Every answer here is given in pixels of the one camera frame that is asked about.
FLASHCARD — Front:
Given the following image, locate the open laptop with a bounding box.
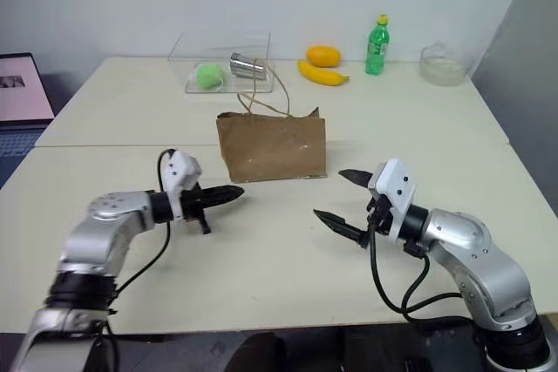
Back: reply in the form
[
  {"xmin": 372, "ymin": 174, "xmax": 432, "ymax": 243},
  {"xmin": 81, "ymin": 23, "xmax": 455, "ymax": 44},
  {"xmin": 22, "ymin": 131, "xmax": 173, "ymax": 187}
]
[{"xmin": 0, "ymin": 52, "xmax": 57, "ymax": 191}]

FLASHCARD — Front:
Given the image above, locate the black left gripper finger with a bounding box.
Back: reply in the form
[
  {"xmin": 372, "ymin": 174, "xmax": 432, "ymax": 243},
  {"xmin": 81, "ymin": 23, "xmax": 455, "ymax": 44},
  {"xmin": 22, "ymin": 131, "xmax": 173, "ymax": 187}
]
[
  {"xmin": 201, "ymin": 185, "xmax": 246, "ymax": 201},
  {"xmin": 204, "ymin": 193, "xmax": 245, "ymax": 213}
]

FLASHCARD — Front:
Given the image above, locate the clear glass bowl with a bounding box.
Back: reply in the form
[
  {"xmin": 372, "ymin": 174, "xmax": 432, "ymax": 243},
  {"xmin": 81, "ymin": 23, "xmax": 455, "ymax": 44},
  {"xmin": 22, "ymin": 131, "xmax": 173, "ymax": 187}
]
[{"xmin": 418, "ymin": 40, "xmax": 474, "ymax": 86}]

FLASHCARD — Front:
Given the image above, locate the silver metal cup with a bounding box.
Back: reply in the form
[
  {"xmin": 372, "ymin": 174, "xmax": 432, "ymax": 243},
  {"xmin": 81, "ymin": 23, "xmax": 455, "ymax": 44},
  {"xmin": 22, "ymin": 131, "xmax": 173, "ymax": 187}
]
[{"xmin": 229, "ymin": 51, "xmax": 268, "ymax": 81}]

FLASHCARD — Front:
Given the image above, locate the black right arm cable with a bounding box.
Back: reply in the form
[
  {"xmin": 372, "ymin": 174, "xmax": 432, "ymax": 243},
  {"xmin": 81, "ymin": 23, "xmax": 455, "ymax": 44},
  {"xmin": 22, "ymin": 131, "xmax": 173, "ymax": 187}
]
[{"xmin": 368, "ymin": 214, "xmax": 474, "ymax": 325}]

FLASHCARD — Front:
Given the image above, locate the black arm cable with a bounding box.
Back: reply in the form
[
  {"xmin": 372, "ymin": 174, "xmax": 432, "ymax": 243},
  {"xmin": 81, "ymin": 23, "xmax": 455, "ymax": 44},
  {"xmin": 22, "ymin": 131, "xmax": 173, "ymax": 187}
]
[
  {"xmin": 368, "ymin": 214, "xmax": 474, "ymax": 325},
  {"xmin": 103, "ymin": 148, "xmax": 178, "ymax": 338}
]

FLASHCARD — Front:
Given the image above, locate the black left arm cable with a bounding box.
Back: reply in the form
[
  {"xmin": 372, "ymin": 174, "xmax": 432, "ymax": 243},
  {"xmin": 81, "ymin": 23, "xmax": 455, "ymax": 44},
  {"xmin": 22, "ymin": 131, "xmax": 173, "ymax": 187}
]
[{"xmin": 103, "ymin": 148, "xmax": 178, "ymax": 338}]

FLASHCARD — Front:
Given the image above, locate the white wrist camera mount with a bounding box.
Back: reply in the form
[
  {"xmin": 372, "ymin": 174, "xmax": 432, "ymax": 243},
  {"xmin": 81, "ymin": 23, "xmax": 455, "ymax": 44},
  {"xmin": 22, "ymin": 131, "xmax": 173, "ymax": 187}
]
[
  {"xmin": 368, "ymin": 158, "xmax": 418, "ymax": 245},
  {"xmin": 162, "ymin": 150, "xmax": 203, "ymax": 222}
]

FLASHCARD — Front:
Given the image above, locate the green fuzzy ball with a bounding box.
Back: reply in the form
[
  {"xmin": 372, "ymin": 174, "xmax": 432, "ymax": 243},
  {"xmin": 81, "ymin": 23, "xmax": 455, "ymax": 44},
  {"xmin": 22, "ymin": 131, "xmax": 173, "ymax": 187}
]
[{"xmin": 194, "ymin": 63, "xmax": 226, "ymax": 91}]

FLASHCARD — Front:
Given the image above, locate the yellow banana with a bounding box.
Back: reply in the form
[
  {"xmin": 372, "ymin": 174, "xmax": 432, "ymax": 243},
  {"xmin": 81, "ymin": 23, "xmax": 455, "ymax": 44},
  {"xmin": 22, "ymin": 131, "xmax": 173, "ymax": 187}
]
[{"xmin": 296, "ymin": 59, "xmax": 351, "ymax": 87}]

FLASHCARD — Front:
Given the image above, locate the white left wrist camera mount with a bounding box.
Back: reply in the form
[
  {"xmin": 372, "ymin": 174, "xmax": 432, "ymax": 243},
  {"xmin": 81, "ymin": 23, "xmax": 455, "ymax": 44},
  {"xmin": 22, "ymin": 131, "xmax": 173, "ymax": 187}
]
[{"xmin": 162, "ymin": 150, "xmax": 203, "ymax": 222}]

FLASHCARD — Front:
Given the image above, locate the green plastic bottle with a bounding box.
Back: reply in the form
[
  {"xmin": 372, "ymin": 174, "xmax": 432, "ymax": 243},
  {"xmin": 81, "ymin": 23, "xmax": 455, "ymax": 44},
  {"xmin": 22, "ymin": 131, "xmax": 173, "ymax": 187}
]
[{"xmin": 364, "ymin": 13, "xmax": 391, "ymax": 77}]

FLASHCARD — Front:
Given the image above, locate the clear acrylic box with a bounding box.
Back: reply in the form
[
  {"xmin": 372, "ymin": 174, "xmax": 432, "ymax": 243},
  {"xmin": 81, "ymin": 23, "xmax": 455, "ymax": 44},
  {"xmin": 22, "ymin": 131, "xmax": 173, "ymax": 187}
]
[{"xmin": 167, "ymin": 30, "xmax": 277, "ymax": 96}]

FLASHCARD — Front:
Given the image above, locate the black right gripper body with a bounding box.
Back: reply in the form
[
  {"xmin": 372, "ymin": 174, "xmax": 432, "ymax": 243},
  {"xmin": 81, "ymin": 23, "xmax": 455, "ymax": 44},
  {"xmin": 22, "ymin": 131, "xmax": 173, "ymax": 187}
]
[{"xmin": 365, "ymin": 190, "xmax": 394, "ymax": 234}]

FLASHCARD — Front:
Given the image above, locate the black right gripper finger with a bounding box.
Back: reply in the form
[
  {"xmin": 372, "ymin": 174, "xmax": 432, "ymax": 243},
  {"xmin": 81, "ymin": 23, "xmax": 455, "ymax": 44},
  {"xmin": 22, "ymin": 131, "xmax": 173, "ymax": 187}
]
[
  {"xmin": 313, "ymin": 209, "xmax": 372, "ymax": 249},
  {"xmin": 338, "ymin": 167, "xmax": 372, "ymax": 193}
]

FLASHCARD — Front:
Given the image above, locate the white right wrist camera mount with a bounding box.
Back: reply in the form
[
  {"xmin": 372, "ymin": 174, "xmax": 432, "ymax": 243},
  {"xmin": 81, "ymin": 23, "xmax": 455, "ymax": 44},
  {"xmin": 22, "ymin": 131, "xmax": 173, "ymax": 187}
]
[{"xmin": 368, "ymin": 158, "xmax": 418, "ymax": 245}]

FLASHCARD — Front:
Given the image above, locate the orange yellow mango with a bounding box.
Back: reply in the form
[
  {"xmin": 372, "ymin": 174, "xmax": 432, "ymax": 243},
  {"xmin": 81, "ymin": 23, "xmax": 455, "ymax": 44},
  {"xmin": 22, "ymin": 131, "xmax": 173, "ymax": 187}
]
[{"xmin": 305, "ymin": 44, "xmax": 342, "ymax": 69}]

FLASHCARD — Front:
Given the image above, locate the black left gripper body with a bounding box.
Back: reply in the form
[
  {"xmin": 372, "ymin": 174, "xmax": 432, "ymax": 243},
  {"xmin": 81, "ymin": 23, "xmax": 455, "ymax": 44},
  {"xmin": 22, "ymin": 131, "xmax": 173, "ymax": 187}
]
[{"xmin": 180, "ymin": 188, "xmax": 214, "ymax": 236}]

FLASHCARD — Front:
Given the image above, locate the brown paper bag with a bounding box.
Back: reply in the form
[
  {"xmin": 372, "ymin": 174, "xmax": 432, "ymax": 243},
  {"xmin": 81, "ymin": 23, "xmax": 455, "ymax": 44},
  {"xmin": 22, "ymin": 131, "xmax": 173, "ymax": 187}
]
[{"xmin": 215, "ymin": 57, "xmax": 329, "ymax": 185}]

